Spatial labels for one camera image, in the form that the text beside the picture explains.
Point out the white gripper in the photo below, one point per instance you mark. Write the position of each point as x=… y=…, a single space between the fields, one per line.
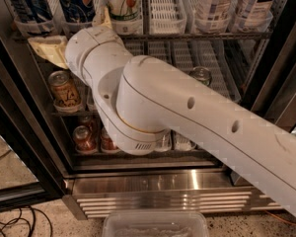
x=76 y=47

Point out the blue pepsi can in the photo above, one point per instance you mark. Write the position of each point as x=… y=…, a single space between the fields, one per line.
x=78 y=11
x=34 y=16

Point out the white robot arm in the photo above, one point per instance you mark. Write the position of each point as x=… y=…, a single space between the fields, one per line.
x=139 y=98

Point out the green white 7up can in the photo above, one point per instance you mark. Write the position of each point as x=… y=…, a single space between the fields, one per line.
x=123 y=10

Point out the front orange lacroix can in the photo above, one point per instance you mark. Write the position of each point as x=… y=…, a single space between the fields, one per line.
x=63 y=89

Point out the rear red can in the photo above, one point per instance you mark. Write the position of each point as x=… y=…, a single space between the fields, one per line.
x=88 y=121

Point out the red can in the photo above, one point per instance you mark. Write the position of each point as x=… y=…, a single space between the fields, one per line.
x=84 y=139
x=88 y=121
x=107 y=145

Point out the front left red can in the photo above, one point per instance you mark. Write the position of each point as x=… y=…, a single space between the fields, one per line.
x=84 y=139

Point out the front right red can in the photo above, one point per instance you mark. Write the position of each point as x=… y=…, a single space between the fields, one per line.
x=107 y=145

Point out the right green can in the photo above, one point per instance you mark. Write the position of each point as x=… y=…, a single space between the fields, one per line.
x=201 y=74

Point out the white blue can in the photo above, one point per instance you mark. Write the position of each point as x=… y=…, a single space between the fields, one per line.
x=213 y=10

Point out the left glass fridge door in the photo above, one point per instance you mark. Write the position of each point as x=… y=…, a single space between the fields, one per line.
x=27 y=176

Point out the stainless steel fridge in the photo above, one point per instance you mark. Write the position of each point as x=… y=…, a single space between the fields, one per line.
x=254 y=67

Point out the white black can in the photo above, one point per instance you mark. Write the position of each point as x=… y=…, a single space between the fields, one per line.
x=252 y=12

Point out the clear plastic bin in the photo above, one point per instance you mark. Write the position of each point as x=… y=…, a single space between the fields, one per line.
x=155 y=223

